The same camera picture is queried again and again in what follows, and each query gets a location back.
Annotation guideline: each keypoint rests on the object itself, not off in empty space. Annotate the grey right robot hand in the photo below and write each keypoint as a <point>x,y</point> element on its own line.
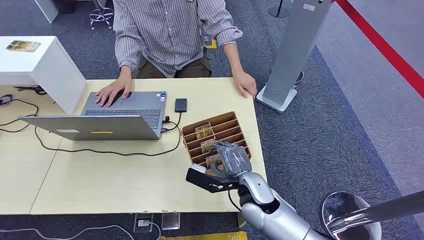
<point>232,160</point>

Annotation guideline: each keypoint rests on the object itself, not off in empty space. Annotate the patterned card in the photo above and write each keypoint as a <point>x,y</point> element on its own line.
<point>213,160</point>
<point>23,45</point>
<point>203,131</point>
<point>207,144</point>

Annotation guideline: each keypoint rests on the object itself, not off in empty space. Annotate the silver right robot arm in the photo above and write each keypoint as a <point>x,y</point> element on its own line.
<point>271,208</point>

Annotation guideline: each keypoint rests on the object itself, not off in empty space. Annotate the brown cardboard card organizer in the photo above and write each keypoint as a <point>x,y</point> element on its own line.
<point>215,132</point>

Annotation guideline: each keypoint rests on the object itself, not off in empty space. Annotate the black card reader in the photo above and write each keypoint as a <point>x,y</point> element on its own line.
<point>181,105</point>

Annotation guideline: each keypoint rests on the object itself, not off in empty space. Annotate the person's left hand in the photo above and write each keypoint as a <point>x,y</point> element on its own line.
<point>245,84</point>

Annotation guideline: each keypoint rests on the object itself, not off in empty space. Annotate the person's hand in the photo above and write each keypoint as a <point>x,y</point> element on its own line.
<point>245,84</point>
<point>112,91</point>

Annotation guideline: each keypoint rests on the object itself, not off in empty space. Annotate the person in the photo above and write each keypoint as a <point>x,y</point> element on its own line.
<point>175,39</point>

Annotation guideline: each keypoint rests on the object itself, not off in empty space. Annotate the person's right hand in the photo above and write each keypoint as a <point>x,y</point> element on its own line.
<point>112,91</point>

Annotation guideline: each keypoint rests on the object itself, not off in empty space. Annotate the yellow floor tape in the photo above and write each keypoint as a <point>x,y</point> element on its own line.
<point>212,236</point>

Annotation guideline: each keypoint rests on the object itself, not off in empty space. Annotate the silver floor plate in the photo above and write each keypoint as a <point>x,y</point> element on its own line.
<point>171,221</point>

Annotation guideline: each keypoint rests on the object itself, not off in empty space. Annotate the floor power socket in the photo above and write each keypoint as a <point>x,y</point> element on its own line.
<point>143,223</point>

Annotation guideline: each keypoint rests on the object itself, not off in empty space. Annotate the grey kiosk pillar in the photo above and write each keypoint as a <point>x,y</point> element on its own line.
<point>291,53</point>

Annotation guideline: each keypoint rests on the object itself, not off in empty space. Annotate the silver laptop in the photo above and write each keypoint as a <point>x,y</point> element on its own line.
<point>109,119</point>

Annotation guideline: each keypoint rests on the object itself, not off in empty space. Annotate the black stanchion base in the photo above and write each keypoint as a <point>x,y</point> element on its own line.
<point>279,10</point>

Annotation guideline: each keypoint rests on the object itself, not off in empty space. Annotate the red barrier belt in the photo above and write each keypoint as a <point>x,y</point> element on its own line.
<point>381,44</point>

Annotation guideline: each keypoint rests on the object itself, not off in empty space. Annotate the chrome stool base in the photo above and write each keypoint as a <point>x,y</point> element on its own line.
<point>101,15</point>

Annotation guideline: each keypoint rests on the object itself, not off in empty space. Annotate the black scissors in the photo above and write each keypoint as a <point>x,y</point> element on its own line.
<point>33,89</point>

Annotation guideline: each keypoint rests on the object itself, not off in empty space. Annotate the white box stand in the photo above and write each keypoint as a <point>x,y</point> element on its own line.
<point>39,69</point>

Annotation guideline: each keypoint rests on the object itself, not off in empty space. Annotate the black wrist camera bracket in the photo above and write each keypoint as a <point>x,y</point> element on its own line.
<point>207,179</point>

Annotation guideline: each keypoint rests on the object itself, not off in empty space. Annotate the chrome stanchion post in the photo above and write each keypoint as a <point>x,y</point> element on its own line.
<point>361,215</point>

